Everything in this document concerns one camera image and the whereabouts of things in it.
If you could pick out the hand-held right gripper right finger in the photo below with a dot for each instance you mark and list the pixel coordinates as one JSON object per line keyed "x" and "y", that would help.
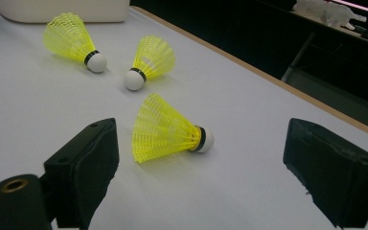
{"x": 335, "y": 172}

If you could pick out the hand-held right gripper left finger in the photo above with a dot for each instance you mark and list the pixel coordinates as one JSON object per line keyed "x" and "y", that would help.
{"x": 83, "y": 166}

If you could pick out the yellow plastic shuttlecock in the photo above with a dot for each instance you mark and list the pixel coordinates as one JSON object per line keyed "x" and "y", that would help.
{"x": 153, "y": 59}
{"x": 163, "y": 131}
{"x": 67, "y": 38}

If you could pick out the white plastic storage bin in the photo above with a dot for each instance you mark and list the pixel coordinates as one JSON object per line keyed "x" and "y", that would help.
{"x": 60, "y": 9}

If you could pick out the grey metal table stand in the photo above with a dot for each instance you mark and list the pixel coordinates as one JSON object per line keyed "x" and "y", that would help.
{"x": 297, "y": 57}

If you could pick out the white crumpled cloth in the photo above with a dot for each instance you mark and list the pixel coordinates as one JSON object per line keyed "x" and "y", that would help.
{"x": 329, "y": 12}

